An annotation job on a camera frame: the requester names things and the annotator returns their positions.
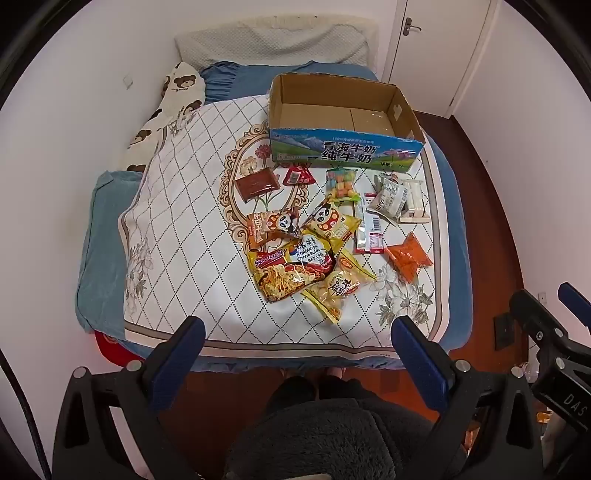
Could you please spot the white patterned quilt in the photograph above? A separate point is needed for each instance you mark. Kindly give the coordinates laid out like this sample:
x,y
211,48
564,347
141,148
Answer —
x,y
184,230

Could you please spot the yellow puffed ball snack bag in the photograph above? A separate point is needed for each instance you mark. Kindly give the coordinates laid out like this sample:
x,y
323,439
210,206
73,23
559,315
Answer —
x,y
339,286

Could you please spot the blue bed sheet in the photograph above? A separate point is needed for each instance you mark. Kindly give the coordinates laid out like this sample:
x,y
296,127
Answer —
x,y
106,258

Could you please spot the colourful candy bag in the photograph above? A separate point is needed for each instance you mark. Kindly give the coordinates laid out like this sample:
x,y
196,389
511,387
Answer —
x,y
341,184

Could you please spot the small red snack packet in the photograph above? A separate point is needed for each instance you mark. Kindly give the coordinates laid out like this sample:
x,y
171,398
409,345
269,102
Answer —
x,y
298,175

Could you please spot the person's grey fleece clothing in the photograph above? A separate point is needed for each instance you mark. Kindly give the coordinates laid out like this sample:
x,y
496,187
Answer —
x,y
332,434

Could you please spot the beige snack packet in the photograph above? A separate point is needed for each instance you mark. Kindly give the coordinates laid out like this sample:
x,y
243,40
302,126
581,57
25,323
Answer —
x,y
385,203

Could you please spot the yellow panda snack packet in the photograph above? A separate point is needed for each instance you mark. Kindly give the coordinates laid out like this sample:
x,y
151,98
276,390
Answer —
x,y
332,221

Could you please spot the red cloth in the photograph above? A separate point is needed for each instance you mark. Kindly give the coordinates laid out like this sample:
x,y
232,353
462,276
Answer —
x,y
115,353

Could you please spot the bear print pillow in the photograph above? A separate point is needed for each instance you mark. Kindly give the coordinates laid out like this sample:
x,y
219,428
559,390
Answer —
x,y
180,87

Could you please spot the brown panda snack packet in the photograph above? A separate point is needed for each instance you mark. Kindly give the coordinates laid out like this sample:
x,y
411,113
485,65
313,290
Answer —
x,y
272,226

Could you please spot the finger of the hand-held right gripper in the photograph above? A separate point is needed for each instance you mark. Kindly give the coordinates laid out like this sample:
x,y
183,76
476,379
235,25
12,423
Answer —
x,y
538,318
575,297

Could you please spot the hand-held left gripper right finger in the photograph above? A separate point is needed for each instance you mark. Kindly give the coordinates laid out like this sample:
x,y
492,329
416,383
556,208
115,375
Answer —
x,y
418,364

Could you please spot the blue and white noodle packet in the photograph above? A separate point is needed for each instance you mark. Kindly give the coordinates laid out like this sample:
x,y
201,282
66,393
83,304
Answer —
x,y
311,251

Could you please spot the orange snack packet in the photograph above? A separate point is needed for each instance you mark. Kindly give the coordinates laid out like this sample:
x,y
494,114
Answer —
x,y
408,256

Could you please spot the printed cardboard box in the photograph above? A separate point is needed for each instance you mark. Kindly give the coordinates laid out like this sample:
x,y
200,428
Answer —
x,y
323,152

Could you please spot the white door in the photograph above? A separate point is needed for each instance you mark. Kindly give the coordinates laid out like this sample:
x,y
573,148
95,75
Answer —
x,y
438,55

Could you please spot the clear wrapped pastry packet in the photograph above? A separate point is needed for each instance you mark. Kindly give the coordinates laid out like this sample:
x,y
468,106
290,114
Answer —
x,y
415,201

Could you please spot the yellow and red noodle packet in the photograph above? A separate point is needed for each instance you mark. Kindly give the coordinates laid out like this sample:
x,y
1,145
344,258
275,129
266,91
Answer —
x,y
281,277

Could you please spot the white quilted pillow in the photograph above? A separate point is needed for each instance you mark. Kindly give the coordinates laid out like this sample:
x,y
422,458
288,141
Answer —
x,y
277,44

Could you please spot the brown flat snack packet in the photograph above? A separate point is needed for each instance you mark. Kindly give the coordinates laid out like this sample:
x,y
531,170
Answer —
x,y
256,184

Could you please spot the white and red long packet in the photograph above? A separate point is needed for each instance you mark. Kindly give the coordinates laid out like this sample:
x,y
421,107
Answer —
x,y
369,230

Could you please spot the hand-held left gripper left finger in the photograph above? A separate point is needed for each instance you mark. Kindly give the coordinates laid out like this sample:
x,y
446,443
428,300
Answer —
x,y
178,364

